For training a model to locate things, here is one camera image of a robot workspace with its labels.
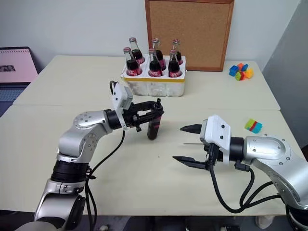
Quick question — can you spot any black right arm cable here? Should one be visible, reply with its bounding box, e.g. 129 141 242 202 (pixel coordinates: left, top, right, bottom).
207 143 283 214

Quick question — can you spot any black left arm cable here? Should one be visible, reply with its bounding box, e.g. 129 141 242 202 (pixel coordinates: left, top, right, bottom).
85 80 126 231

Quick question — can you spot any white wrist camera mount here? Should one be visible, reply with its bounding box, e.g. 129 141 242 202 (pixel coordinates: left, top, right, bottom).
199 115 232 166
111 82 134 115

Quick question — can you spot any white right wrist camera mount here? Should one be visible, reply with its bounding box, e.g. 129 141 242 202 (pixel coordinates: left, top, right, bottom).
199 115 232 166

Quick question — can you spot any laptop with pink screen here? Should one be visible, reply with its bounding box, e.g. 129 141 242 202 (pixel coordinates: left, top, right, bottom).
0 46 39 119

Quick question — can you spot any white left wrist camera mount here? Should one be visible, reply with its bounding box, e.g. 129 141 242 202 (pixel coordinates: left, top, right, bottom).
111 82 134 115

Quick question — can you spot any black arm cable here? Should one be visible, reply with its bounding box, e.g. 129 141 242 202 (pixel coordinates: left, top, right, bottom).
207 143 283 214
85 80 126 231

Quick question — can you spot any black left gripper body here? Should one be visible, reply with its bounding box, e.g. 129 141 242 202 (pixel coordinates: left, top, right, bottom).
121 102 142 133

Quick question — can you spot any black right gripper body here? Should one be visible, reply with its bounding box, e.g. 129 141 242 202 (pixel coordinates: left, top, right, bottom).
203 142 225 169

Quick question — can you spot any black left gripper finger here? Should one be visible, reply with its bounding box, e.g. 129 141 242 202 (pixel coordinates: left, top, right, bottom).
131 100 165 112
135 110 166 126

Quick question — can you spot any white rounded floor object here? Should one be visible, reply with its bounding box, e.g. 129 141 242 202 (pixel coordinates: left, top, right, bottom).
255 215 275 230

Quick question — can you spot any glass cola bottle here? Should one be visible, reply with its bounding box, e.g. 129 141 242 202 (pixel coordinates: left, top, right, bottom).
123 47 143 77
151 38 167 71
128 37 146 65
147 48 163 78
172 38 184 66
167 49 182 78

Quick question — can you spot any white foam bottle crate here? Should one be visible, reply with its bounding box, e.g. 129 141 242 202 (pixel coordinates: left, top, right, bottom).
119 55 189 98

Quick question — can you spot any wood framed cork board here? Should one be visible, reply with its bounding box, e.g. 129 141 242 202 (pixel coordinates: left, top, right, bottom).
144 0 235 73

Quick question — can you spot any dark soda bottle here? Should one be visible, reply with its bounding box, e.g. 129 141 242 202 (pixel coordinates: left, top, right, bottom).
146 98 165 141

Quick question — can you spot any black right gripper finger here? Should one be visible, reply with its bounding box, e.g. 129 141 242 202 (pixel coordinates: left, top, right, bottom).
172 155 210 170
180 124 203 135

